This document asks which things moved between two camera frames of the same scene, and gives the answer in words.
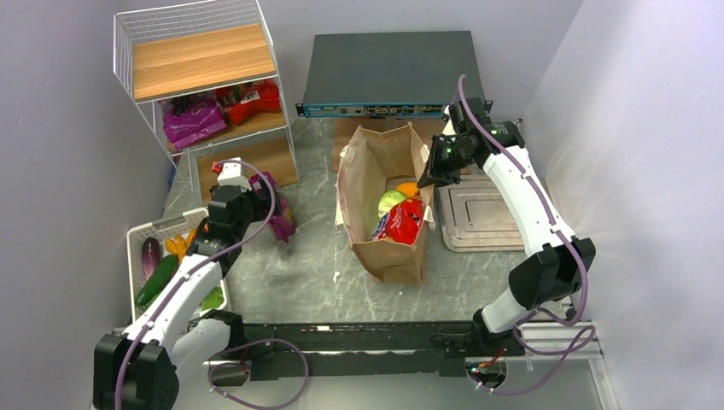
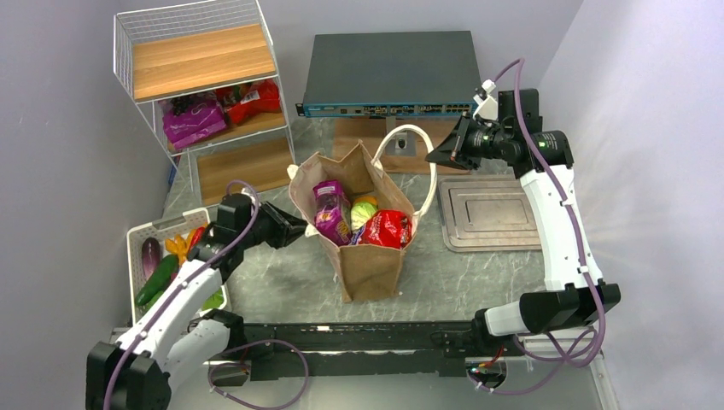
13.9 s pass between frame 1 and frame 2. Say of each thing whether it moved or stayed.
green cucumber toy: stayed
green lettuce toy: stayed
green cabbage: moved
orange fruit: moved
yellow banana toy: stayed
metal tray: stayed
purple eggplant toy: stayed
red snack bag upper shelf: stayed
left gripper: moved
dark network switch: stayed
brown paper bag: moved
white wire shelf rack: stayed
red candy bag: moved
